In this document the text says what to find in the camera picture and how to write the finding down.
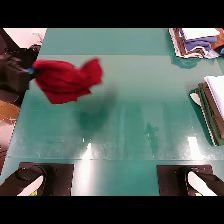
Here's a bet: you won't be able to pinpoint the red T-shirt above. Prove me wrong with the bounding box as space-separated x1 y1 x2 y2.
31 57 105 105

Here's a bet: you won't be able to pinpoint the black mounting plate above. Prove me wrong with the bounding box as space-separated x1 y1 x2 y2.
156 164 215 197
17 162 75 197

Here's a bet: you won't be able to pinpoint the brown garment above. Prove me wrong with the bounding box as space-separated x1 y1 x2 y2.
168 27 190 59
197 81 224 141

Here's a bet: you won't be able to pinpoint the dark green garment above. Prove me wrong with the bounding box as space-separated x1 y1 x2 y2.
189 87 224 147

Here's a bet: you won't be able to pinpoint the white garment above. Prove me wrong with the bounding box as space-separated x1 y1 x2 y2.
203 75 224 122
180 27 222 42

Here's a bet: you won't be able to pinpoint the purple garment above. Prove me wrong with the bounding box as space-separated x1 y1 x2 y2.
177 29 220 56

